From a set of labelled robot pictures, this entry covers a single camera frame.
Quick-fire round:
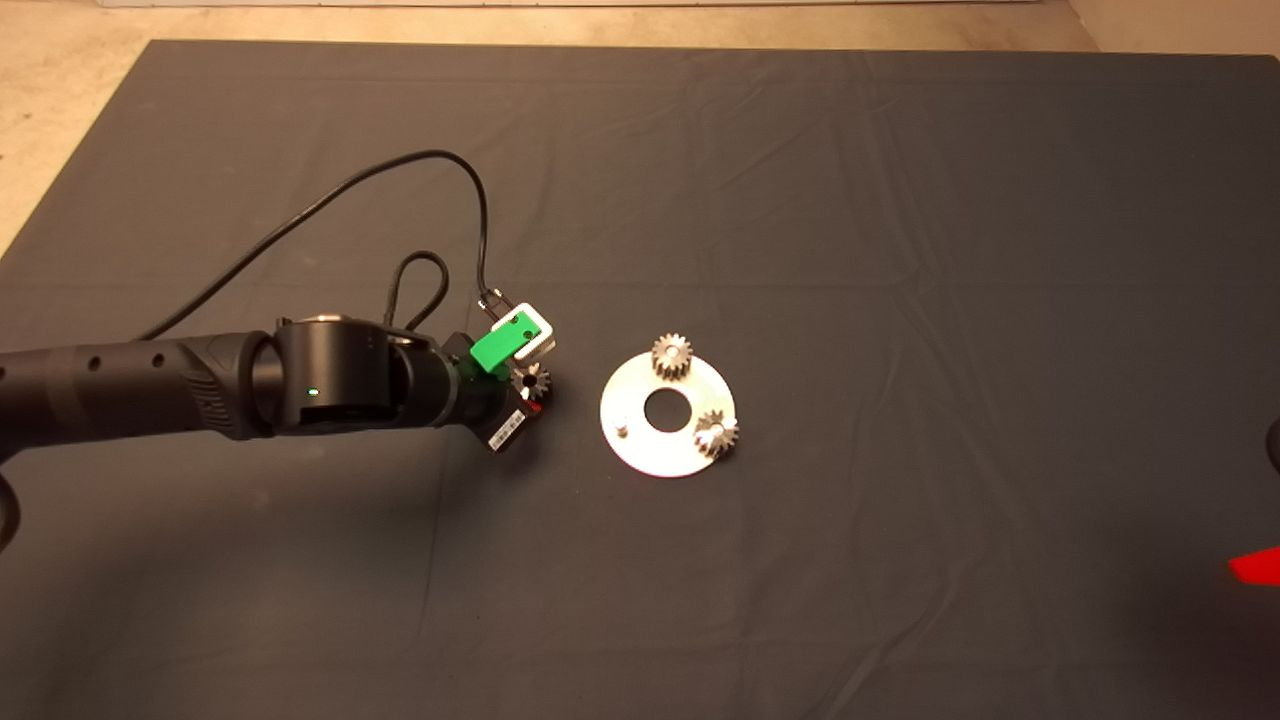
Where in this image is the green left camera mount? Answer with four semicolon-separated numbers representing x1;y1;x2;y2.
470;310;541;379

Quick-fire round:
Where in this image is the round metal carrier plate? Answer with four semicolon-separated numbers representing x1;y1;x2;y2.
600;350;738;478

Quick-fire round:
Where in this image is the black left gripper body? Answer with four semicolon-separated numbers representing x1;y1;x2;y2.
445;333;547;456

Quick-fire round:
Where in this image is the braided black left arm cable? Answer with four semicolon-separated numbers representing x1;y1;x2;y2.
383;250;451;336

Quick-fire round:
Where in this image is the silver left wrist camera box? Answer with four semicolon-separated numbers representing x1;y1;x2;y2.
490;302;557;362

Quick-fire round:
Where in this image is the smooth black left camera cable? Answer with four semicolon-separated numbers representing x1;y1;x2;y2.
140;150;513;341

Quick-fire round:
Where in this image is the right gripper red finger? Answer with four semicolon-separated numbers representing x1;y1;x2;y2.
1228;547;1280;588

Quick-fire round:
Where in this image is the dark grey table cloth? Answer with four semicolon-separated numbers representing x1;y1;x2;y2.
0;40;1280;720

